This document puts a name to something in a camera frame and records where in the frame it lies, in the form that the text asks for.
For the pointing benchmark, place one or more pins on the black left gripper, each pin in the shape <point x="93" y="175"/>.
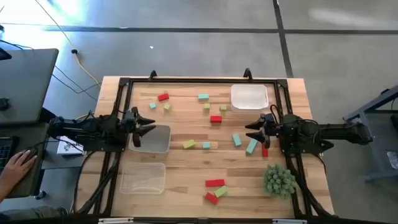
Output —
<point x="130" y="123"/>

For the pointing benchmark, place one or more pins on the blue-grey metal table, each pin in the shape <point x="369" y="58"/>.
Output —
<point x="373" y="161"/>

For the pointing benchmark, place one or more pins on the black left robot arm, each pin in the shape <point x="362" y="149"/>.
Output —
<point x="93" y="127"/>

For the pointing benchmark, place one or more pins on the artificial green plant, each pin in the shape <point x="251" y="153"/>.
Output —
<point x="280" y="182"/>

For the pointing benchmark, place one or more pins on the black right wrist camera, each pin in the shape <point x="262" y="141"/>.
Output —
<point x="267" y="143"/>

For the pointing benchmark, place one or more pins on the black desk device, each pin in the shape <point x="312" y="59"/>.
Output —
<point x="3" y="104"/>

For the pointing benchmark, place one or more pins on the black aluminium table frame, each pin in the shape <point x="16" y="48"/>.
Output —
<point x="202" y="80"/>

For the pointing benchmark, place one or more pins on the clear plastic bin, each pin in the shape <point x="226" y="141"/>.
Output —
<point x="143" y="179"/>

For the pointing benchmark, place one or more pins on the black frame clamp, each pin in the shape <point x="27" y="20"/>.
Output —
<point x="247" y="74"/>
<point x="152" y="74"/>

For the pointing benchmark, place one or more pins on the dark grey desk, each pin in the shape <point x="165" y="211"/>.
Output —
<point x="28" y="133"/>

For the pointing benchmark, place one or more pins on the black keyboard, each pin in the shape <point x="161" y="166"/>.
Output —
<point x="4" y="149"/>

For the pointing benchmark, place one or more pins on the white booklet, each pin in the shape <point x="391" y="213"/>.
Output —
<point x="66" y="149"/>

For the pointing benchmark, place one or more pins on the person's forearm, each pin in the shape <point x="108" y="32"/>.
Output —
<point x="6" y="188"/>

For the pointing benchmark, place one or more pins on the person's leg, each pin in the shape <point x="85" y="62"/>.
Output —
<point x="31" y="214"/>

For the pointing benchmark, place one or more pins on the person's hand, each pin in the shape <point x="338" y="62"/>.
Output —
<point x="18" y="166"/>

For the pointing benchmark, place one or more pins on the green rectangular block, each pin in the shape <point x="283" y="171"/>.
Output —
<point x="220" y="191"/>
<point x="188" y="144"/>

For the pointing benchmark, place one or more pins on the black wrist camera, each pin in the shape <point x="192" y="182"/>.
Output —
<point x="137" y="141"/>
<point x="267" y="143"/>

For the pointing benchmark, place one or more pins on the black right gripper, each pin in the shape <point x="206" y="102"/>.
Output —
<point x="270" y="127"/>

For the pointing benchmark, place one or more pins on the small green cube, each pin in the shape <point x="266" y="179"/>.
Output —
<point x="167" y="106"/>
<point x="206" y="106"/>
<point x="223" y="107"/>

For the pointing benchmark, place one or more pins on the white bracket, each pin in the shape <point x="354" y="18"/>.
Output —
<point x="289" y="221"/>
<point x="115" y="220"/>

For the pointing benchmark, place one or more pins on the clear bin top right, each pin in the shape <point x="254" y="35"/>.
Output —
<point x="248" y="98"/>

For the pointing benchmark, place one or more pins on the small teal cube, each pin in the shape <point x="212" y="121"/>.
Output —
<point x="152" y="105"/>
<point x="206" y="145"/>

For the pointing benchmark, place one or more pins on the long teal block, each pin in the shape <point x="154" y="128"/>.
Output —
<point x="251" y="146"/>

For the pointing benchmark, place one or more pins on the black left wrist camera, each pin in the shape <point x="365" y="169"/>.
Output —
<point x="137" y="141"/>

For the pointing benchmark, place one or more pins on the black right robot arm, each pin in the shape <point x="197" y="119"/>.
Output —
<point x="335" y="132"/>

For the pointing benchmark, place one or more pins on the red wooden block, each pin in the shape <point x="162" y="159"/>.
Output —
<point x="211" y="198"/>
<point x="264" y="152"/>
<point x="214" y="183"/>
<point x="215" y="119"/>
<point x="163" y="97"/>

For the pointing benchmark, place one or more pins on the black desk gadget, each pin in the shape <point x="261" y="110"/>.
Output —
<point x="4" y="55"/>

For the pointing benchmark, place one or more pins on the teal rectangular block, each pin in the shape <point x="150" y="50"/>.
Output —
<point x="236" y="140"/>
<point x="203" y="96"/>

